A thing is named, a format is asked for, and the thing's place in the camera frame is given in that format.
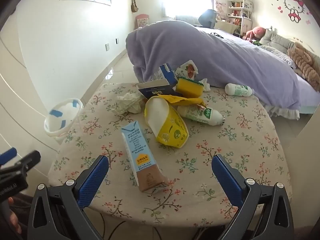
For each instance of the blue and brown drink carton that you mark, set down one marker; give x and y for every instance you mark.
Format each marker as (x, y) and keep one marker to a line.
(140, 155)

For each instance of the small white green-label bottle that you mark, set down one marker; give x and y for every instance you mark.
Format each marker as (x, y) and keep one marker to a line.
(237, 89)

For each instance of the white bin with blue tape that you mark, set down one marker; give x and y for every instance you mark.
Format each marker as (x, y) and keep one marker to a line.
(62, 120)

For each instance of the floral tablecloth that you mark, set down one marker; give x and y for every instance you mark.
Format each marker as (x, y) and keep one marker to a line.
(225, 140)

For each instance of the pink plush toy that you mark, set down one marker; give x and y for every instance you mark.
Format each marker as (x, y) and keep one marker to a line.
(257, 31)

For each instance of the yellow sponge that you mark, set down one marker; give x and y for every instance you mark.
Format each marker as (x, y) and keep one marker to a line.
(188, 87)

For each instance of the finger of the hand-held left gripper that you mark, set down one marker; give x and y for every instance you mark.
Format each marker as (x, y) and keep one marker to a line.
(27, 162)
(7, 155)

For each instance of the blue and white carton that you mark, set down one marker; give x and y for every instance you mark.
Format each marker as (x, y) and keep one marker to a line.
(166, 73)

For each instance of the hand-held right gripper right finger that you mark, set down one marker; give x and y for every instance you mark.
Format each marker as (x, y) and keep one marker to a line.
(227, 182)

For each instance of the crushed yellow paper cup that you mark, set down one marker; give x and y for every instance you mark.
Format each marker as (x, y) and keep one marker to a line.
(172, 127)

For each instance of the bed with lavender sheet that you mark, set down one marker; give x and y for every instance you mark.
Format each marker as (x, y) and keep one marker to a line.
(306, 90)

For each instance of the pink cartoon cat wall sticker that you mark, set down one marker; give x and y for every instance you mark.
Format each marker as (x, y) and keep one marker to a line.
(293, 3)

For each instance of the small crumpled white tissue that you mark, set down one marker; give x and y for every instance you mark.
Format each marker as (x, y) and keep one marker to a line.
(205, 86)

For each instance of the pink and white storage cart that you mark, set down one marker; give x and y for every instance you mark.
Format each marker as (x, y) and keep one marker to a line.
(142, 21)

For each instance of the large crumpled white tissue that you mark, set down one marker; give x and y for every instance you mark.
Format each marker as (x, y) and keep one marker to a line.
(128, 102)

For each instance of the crumpled snack wrapper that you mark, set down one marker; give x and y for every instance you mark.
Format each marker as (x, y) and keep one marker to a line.
(188, 71)

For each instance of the purple fleece blanket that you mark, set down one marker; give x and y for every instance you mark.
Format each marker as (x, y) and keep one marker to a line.
(200, 45)

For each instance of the dark blue desk chair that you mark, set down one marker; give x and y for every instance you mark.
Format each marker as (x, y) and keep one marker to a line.
(207, 17)

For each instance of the person's dark pants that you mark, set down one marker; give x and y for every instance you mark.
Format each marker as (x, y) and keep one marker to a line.
(25, 212)

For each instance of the grey pillow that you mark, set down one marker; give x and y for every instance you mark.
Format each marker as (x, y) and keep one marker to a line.
(277, 41)

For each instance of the dark blue cardboard box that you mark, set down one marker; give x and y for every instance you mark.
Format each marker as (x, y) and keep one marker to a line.
(152, 91)

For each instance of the yellow snack wrapper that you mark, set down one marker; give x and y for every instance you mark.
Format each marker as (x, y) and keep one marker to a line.
(185, 101)

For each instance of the bright window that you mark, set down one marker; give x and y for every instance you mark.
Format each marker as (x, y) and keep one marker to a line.
(187, 0)

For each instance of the hanging brown bag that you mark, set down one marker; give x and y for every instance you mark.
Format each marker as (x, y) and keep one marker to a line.
(134, 6)

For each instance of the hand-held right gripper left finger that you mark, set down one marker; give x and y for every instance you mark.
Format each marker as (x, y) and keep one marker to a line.
(93, 180)

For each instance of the white wardrobe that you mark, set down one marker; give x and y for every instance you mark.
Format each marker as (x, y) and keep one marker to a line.
(20, 92)

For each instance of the white bookshelf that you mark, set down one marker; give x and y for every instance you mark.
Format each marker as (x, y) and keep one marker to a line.
(240, 10)

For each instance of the large white green-label bottle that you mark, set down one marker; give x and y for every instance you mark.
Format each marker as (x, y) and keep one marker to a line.
(200, 115)

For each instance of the person's left hand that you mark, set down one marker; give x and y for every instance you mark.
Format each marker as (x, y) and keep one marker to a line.
(13, 215)

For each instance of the pink knitted pillow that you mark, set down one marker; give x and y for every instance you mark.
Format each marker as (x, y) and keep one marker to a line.
(305, 62)

